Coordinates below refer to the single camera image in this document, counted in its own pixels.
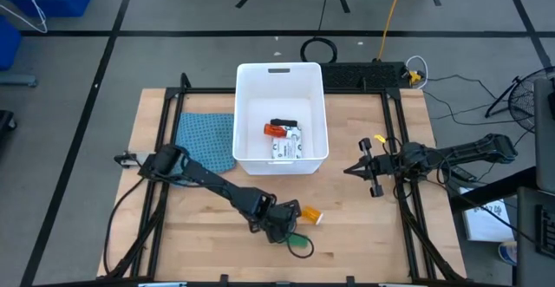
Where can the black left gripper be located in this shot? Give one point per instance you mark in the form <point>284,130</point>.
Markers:
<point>282,214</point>

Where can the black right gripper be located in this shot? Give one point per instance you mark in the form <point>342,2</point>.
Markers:
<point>383,165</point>

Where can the green medical item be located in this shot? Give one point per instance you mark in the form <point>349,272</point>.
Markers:
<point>299,240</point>

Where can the amber pill bottle white cap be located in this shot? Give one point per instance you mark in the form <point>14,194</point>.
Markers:
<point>311,214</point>

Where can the white printed packet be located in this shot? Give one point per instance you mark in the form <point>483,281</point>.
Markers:
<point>288,148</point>

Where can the small black tube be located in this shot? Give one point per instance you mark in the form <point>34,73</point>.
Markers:
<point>284,122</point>

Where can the red-orange pill bottle white cap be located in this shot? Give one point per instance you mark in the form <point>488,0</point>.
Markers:
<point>273,129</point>

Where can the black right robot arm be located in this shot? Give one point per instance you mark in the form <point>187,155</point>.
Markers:
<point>468,152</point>

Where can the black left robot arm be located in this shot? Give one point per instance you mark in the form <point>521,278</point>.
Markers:
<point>208,178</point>

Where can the white perforated plastic basket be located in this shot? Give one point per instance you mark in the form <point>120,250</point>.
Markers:
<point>256,157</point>

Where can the yellow tape tag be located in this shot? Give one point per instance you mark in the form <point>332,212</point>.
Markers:
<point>380,138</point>

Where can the black perforated box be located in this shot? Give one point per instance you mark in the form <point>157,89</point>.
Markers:
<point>360,76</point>

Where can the yellow plug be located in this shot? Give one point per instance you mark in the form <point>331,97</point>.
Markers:
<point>415,77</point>

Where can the blue patterned cloth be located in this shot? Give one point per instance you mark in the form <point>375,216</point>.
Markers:
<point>204,139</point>

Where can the white printed booklet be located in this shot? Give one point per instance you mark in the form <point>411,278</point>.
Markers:
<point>485,222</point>

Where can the blue and white object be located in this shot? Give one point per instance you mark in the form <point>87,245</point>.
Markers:
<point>508,253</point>

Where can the black floor fan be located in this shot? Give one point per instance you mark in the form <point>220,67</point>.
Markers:
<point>526,100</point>

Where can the black side desk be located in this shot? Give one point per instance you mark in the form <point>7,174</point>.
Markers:
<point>526,243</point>

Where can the grey computer monitor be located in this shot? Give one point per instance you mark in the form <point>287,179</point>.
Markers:
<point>545,139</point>

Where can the black computer keyboard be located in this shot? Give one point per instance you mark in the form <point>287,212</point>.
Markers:
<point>547,230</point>

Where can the black chair base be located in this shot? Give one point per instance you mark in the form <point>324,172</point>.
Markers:
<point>5,120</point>

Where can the grey metal foot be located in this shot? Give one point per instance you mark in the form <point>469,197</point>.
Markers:
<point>17,80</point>

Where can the black aluminium table frame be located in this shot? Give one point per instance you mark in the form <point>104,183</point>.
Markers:
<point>204,91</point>

